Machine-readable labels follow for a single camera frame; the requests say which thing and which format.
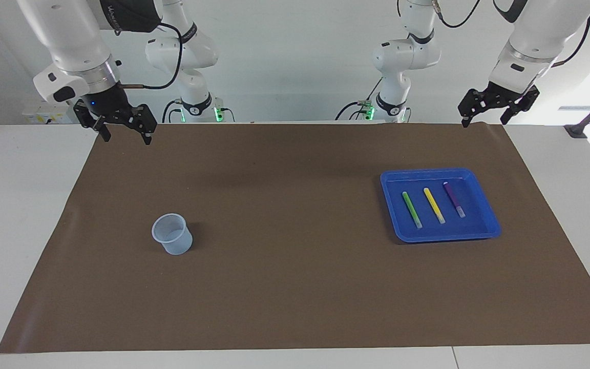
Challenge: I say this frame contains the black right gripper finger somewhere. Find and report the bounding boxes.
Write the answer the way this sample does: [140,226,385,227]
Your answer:
[73,100,111,142]
[123,104,157,146]

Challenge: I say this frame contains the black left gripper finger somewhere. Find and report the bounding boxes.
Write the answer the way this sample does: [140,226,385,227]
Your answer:
[457,88,490,128]
[500,87,540,125]

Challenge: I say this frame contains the purple pen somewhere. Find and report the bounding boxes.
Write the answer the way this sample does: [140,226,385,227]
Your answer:
[443,181,466,218]

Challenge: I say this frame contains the yellow pen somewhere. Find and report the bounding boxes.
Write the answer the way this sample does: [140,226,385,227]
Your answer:
[423,188,446,224]

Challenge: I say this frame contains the green pen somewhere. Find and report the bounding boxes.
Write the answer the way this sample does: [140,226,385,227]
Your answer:
[402,191,423,230]

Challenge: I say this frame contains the blue plastic tray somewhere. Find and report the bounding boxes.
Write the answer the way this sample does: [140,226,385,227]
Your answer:
[380,168,502,243]

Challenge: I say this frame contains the translucent plastic cup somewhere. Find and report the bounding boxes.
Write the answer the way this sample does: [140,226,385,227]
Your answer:
[152,213,193,256]

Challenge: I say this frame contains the brown table mat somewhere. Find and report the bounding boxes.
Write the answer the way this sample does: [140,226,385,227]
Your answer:
[0,122,590,354]

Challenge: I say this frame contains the black right base cable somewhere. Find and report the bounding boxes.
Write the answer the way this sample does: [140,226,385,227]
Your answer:
[162,99,235,124]

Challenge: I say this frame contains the black base cable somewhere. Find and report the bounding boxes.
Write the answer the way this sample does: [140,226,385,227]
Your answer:
[162,99,235,124]
[336,77,384,121]

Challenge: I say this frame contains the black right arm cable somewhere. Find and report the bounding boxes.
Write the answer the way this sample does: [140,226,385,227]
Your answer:
[116,23,183,91]

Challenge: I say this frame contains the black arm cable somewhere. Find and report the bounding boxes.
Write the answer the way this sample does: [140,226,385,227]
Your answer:
[431,0,590,67]
[116,23,183,91]

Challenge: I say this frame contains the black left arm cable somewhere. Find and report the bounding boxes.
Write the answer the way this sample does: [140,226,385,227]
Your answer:
[431,0,590,67]

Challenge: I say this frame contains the black left base cable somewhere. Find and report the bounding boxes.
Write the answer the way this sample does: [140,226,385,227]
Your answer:
[336,77,384,121]

